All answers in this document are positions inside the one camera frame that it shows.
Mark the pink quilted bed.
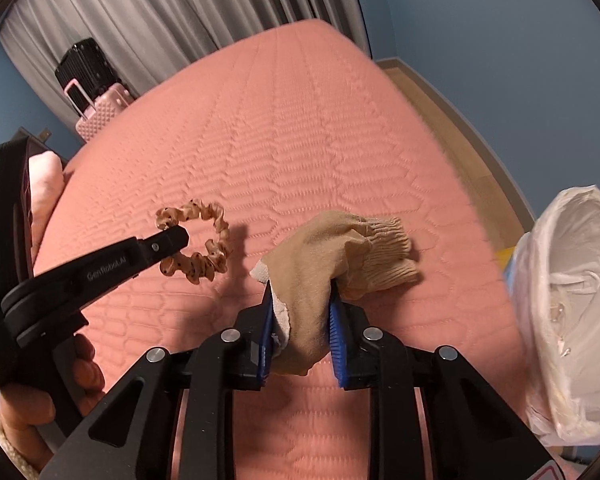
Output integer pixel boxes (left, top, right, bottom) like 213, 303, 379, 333
30, 19, 536, 480

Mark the white plastic bag bin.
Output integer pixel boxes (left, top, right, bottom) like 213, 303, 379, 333
510, 186, 600, 448

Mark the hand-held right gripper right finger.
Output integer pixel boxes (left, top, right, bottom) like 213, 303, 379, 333
327, 290, 556, 480

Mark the tan sock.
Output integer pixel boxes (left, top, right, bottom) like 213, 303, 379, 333
250, 211, 421, 377

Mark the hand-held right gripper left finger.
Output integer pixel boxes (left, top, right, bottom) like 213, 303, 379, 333
37, 280, 276, 480

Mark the grey curtain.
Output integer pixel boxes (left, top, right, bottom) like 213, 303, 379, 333
0, 0, 371, 96

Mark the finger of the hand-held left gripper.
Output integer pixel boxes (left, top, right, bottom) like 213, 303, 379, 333
127, 224, 190, 281

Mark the person's left hand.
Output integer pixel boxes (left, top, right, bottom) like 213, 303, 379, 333
0, 332, 106, 468

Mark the pink pillow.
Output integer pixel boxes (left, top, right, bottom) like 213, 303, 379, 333
27, 151, 76, 246

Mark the beige dotted scrunchie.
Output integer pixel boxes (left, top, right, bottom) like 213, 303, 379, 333
155, 199, 230, 287

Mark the pink suitcase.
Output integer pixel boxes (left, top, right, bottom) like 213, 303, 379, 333
64, 78, 131, 141

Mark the person's left forearm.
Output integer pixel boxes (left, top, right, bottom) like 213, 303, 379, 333
0, 402, 41, 480

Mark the black suitcase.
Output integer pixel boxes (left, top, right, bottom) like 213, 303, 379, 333
55, 38, 118, 106

